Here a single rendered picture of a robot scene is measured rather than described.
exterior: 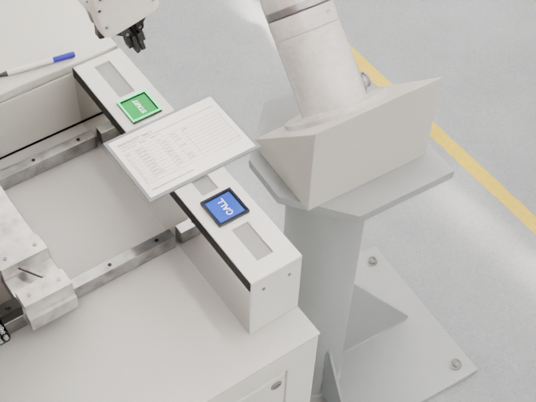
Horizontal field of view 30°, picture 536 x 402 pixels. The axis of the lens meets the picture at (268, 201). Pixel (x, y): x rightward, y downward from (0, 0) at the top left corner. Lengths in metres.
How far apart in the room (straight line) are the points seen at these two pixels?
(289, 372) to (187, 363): 0.18
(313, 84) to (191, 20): 1.66
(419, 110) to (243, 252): 0.43
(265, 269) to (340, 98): 0.37
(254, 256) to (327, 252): 0.47
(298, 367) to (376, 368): 0.88
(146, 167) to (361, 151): 0.37
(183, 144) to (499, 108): 1.67
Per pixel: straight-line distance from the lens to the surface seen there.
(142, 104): 1.70
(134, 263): 1.65
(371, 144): 1.71
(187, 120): 1.68
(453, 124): 3.07
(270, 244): 1.51
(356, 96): 1.72
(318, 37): 1.70
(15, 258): 1.60
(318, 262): 1.98
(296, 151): 1.68
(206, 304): 1.62
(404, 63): 3.23
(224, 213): 1.54
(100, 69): 1.78
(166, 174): 1.60
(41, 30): 1.86
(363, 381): 2.48
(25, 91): 1.78
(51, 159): 1.80
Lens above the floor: 2.17
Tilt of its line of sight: 51 degrees down
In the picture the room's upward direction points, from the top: 3 degrees clockwise
